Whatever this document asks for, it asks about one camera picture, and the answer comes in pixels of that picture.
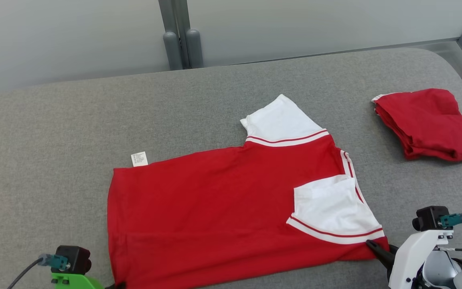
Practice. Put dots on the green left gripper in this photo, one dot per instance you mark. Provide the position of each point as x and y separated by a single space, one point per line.
74 283

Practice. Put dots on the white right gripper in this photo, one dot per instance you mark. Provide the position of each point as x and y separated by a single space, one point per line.
409 261

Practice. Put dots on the red shirt with white sleeves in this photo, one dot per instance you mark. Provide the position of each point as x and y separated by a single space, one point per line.
215 208

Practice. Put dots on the red shirt with white trim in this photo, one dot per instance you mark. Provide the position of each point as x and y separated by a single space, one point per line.
427 120

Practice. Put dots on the grey fabric sofa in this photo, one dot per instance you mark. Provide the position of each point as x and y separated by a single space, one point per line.
54 140

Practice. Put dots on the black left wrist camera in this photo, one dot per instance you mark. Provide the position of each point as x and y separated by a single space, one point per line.
74 259

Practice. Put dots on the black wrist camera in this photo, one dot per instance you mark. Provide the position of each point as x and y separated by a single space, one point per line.
431 217
74 259

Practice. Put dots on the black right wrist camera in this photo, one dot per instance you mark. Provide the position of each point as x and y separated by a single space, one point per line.
431 217

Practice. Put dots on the grey cylindrical post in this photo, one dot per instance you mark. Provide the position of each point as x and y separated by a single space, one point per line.
195 50
173 52

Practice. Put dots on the grey vertical partition frame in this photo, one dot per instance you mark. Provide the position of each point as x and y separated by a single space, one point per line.
175 20

